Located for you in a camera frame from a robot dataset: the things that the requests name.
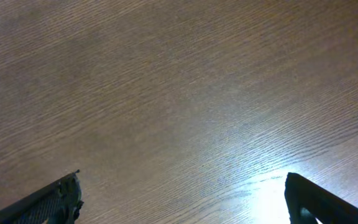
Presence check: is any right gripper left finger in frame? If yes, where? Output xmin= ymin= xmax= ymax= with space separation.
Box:
xmin=0 ymin=170 xmax=84 ymax=224

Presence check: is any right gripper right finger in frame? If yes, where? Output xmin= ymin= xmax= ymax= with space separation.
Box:
xmin=285 ymin=172 xmax=358 ymax=224

